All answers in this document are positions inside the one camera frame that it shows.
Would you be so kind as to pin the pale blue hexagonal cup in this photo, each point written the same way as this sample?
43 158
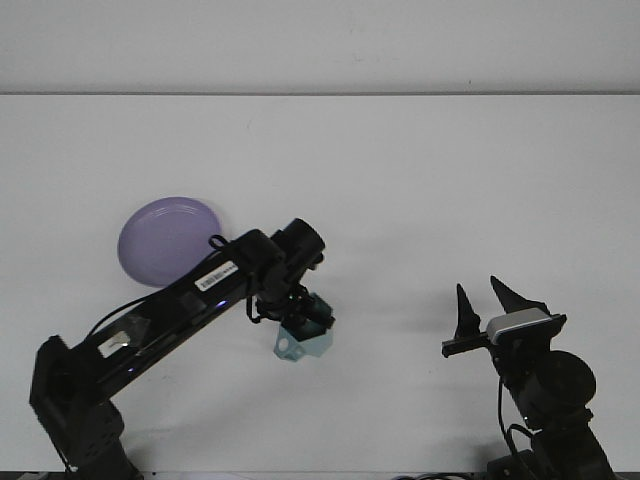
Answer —
310 345

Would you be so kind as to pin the round lilac plate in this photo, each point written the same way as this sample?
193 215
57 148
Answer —
160 240

